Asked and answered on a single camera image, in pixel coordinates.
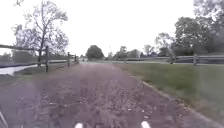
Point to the round dark tree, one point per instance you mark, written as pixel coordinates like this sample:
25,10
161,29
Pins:
95,53

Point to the brown gravel path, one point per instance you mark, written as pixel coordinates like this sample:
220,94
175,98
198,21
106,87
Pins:
93,93

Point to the robot's own part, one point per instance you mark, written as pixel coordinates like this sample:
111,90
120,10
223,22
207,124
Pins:
78,125
145,125

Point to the tall sparse tree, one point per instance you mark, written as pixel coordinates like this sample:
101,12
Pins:
42,36

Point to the green grass field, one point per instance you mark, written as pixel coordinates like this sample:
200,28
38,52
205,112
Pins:
186,80

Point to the grass verge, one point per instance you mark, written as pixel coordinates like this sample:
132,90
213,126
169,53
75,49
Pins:
33,71

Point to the row of trees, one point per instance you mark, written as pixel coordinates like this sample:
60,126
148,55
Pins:
190,33

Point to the dark treeline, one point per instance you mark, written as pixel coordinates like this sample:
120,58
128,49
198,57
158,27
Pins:
23,56

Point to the pale pond water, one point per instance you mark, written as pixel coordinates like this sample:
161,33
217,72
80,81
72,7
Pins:
10,70

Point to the dark wooden rail fence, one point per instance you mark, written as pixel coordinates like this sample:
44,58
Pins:
47,60

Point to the grey wooden rail fence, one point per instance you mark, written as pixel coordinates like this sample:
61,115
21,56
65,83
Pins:
195,59

